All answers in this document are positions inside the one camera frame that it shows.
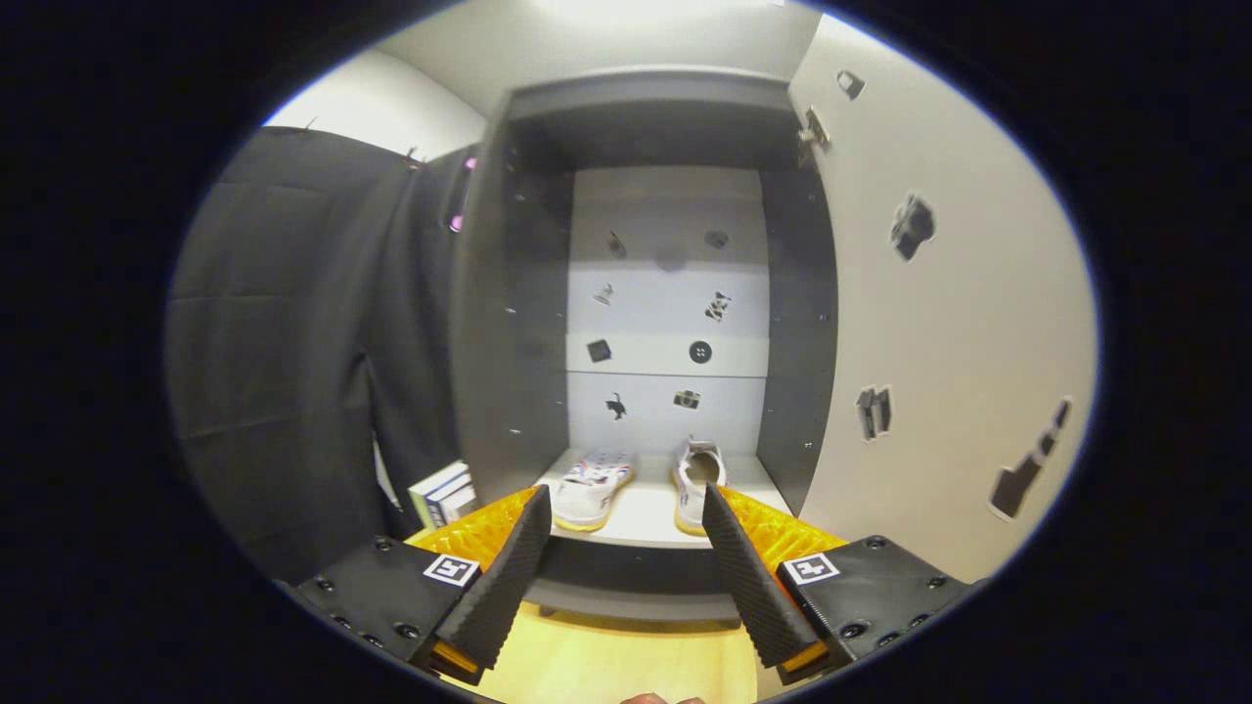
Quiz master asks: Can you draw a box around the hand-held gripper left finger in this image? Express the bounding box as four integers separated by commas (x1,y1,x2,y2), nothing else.
291,484,554,685

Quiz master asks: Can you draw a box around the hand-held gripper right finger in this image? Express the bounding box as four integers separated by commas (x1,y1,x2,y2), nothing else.
700,482,979,687

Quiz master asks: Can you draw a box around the white canvas shoe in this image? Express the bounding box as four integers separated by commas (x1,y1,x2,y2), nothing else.
553,448,639,534
671,438,729,537

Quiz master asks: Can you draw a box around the grey shoe cabinet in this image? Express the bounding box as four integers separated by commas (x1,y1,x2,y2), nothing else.
452,66,840,627

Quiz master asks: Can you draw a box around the metal door hinge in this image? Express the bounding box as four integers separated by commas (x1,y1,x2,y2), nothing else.
795,106,832,162

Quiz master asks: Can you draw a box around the dark blue book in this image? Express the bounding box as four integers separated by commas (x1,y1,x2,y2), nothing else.
430,472,478,524

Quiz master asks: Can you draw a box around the green and white book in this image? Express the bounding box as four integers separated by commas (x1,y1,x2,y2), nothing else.
409,462,470,529

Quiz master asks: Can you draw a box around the black backdrop cloth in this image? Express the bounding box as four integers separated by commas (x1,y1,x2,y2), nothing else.
164,125,480,588

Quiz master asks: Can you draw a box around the ceiling light panel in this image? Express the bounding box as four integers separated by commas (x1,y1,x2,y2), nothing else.
533,0,788,25

